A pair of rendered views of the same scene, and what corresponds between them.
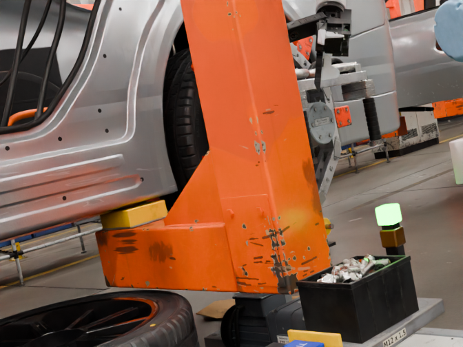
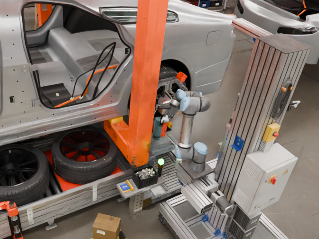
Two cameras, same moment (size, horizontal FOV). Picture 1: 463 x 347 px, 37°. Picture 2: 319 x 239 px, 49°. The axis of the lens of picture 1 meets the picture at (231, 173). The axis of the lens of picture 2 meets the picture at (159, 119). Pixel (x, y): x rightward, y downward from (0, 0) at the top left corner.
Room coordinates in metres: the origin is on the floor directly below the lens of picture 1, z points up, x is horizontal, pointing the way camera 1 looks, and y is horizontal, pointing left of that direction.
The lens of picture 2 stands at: (-0.91, -0.59, 2.85)
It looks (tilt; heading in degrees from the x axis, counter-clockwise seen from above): 36 degrees down; 8
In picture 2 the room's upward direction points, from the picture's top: 8 degrees clockwise
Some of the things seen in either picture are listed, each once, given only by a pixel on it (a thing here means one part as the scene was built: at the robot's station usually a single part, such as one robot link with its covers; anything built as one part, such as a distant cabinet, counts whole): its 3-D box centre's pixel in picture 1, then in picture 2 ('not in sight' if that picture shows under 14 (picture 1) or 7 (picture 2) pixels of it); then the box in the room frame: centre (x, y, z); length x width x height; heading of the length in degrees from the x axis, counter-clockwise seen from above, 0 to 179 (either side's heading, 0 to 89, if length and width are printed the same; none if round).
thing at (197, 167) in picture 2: not in sight; (197, 162); (1.34, -0.64, 0.87); 0.15 x 0.15 x 0.10
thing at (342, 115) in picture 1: (335, 118); not in sight; (2.40, -0.39, 0.85); 0.09 x 0.08 x 0.07; 135
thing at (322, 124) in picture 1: (295, 127); (167, 105); (2.12, -0.22, 0.85); 0.21 x 0.14 x 0.14; 45
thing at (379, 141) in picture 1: (372, 120); not in sight; (2.13, -0.46, 0.83); 0.04 x 0.04 x 0.16
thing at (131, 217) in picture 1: (134, 215); (114, 117); (1.91, 0.29, 0.71); 0.14 x 0.14 x 0.05; 45
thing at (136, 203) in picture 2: not in sight; (136, 201); (1.33, -0.15, 0.21); 0.10 x 0.10 x 0.42; 45
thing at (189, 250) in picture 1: (175, 216); (121, 127); (1.79, 0.17, 0.69); 0.52 x 0.17 x 0.35; 45
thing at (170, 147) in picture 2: not in sight; (149, 143); (2.30, -0.05, 0.13); 0.50 x 0.36 x 0.10; 135
